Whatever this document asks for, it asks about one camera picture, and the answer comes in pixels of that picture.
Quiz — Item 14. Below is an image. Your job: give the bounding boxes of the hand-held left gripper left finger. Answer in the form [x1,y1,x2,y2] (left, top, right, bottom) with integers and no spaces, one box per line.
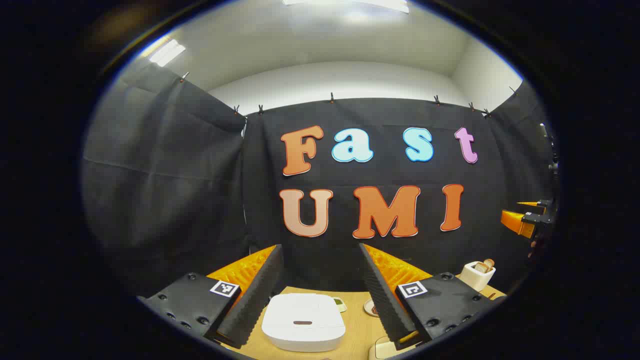
[137,244,285,350]

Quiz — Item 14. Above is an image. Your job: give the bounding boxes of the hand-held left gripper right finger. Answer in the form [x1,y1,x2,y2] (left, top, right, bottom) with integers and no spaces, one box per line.
[358,243,507,351]

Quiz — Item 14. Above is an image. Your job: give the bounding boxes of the clear box of rice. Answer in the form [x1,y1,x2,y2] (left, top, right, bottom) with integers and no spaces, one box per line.
[368,335,401,360]

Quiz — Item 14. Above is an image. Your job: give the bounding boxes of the white rice cooker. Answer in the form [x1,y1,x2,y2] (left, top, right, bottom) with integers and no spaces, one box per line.
[261,292,347,353]

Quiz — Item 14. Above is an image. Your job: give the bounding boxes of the cream white toaster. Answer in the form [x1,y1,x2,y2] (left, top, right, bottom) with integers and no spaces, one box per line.
[459,258,497,292]

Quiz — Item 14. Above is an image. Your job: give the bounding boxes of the black backdrop cloth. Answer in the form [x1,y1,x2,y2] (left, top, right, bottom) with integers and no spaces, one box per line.
[82,55,558,301]

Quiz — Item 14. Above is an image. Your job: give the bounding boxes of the row of black cloth clips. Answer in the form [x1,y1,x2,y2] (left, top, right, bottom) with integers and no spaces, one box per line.
[180,71,518,119]

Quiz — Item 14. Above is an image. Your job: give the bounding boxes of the ceiling light panel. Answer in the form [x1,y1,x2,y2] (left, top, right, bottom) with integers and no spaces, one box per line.
[149,39,186,67]
[282,0,410,14]

